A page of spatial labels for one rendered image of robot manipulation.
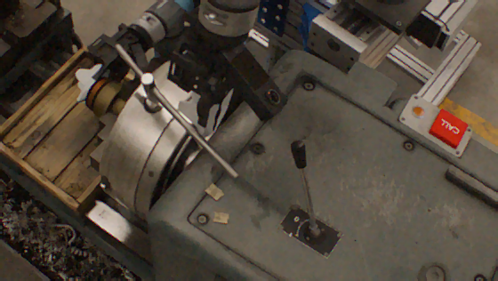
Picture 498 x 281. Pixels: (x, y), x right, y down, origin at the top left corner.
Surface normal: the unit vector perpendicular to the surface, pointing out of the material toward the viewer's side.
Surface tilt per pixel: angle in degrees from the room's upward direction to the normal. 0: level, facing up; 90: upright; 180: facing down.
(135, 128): 32
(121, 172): 64
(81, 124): 0
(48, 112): 0
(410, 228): 0
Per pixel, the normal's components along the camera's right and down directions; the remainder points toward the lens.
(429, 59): 0.09, -0.53
